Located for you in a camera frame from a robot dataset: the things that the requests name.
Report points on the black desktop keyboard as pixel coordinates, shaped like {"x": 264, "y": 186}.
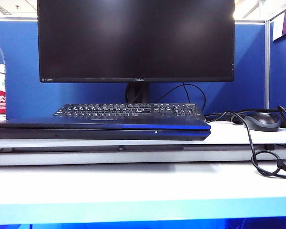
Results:
{"x": 124, "y": 111}

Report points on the wide blue partition panel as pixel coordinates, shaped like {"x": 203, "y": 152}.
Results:
{"x": 248, "y": 71}

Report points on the black computer monitor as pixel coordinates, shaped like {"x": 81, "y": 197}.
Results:
{"x": 133, "y": 40}

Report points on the white desk riser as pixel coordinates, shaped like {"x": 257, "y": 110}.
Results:
{"x": 133, "y": 157}

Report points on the aluminium partition post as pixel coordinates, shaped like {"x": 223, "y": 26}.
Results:
{"x": 267, "y": 71}

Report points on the black laptop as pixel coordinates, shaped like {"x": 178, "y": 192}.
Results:
{"x": 85, "y": 133}

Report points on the narrow blue partition panel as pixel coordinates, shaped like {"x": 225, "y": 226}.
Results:
{"x": 282, "y": 71}

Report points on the black computer mouse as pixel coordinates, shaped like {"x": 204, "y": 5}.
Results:
{"x": 263, "y": 121}

